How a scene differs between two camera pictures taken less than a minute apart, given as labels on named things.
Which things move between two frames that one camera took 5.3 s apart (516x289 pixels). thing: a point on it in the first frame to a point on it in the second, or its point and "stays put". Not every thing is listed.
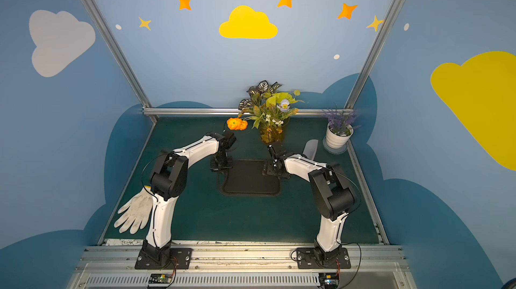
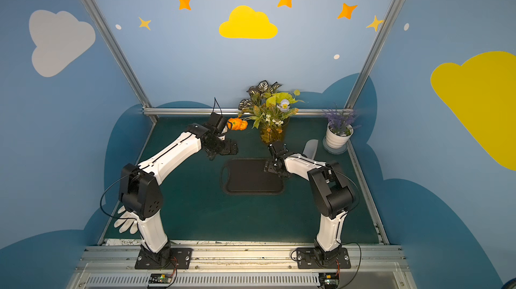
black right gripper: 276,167 stays put
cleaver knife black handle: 310,148 stays put
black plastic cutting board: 246,179 stays put
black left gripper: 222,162 to 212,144
